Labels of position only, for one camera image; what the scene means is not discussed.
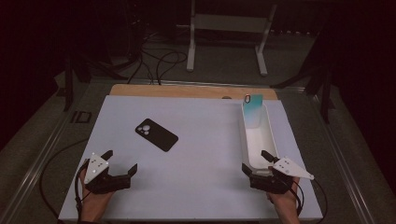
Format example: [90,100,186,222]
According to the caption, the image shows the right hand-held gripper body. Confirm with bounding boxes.
[249,156,315,194]

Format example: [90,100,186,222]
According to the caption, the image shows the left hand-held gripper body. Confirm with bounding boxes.
[83,152,132,195]

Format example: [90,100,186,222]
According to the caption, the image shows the white plastic bin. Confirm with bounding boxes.
[238,101,280,176]

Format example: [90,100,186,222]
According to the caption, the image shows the black phone case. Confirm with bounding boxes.
[134,118,179,153]

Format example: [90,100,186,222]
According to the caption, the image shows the blue teal phone case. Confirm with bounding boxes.
[242,93,264,129]

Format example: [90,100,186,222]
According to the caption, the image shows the person's left hand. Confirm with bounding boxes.
[78,167,116,222]

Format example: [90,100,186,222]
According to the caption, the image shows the person's right hand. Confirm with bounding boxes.
[266,178,302,217]

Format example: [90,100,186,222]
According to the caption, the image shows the white table mat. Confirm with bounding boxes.
[58,94,324,222]

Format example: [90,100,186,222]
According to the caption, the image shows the black tripod stand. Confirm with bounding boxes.
[270,62,336,124]
[62,54,129,112]

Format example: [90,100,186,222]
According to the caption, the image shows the wooden table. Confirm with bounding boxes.
[109,83,278,101]

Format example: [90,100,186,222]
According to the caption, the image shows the grey metal stand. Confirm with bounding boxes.
[186,0,278,77]

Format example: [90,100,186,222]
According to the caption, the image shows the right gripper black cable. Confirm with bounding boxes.
[290,177,329,217]

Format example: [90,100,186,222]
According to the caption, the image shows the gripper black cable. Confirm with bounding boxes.
[38,138,92,221]
[290,177,329,217]

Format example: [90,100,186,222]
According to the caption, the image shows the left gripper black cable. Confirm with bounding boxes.
[38,138,92,221]

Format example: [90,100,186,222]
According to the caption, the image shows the black floor cables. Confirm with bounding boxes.
[125,31,189,86]

